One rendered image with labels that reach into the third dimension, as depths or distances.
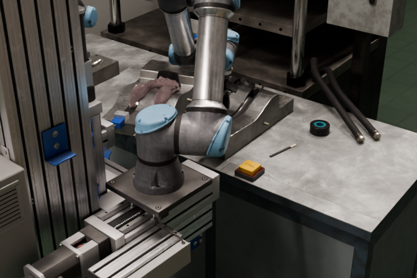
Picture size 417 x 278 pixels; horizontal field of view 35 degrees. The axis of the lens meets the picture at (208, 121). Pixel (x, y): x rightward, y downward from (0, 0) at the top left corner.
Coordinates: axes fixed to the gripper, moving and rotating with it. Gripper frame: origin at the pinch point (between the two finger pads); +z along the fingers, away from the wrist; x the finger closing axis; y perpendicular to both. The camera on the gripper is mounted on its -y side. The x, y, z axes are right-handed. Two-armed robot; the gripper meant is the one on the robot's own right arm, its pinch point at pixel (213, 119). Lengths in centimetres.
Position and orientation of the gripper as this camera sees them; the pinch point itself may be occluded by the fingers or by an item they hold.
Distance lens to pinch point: 247.4
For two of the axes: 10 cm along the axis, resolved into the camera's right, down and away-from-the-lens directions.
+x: 7.9, 4.1, -4.6
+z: -1.9, 8.7, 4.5
